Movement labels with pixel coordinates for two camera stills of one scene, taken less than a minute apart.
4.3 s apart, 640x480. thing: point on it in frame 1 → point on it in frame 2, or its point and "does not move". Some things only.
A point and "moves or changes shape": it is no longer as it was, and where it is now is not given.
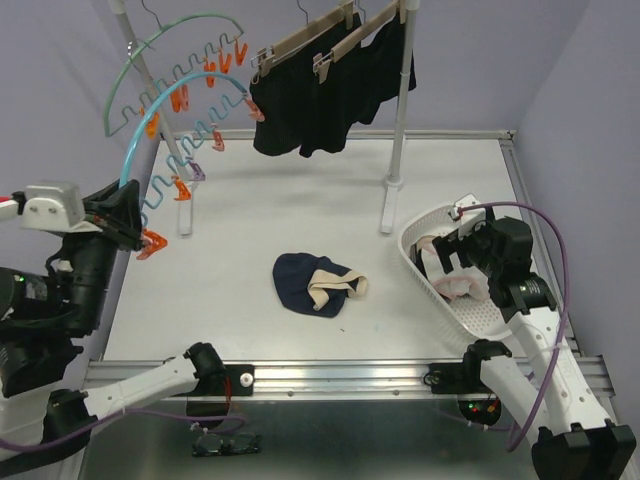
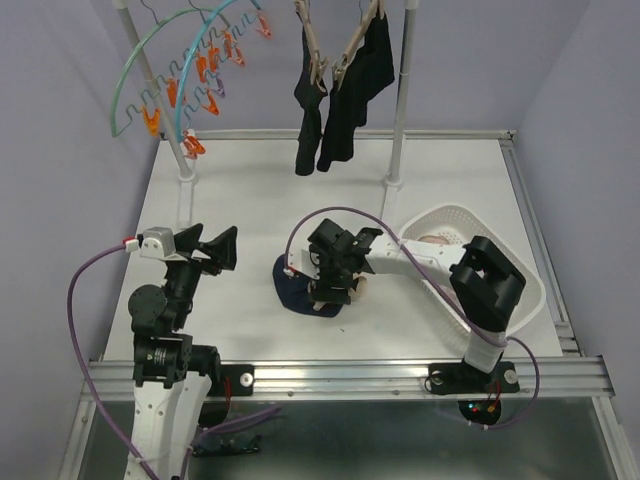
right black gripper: x=450 y=242 → x=323 y=293
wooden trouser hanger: x=345 y=13 → x=319 y=64
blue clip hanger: x=164 y=129 → x=214 y=45
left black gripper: x=118 y=211 → x=222 y=248
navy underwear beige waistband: x=315 y=284 does not move
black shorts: x=292 y=110 moves or changes shape
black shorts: x=363 y=79 moves or changes shape
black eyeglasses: x=212 y=445 does not move
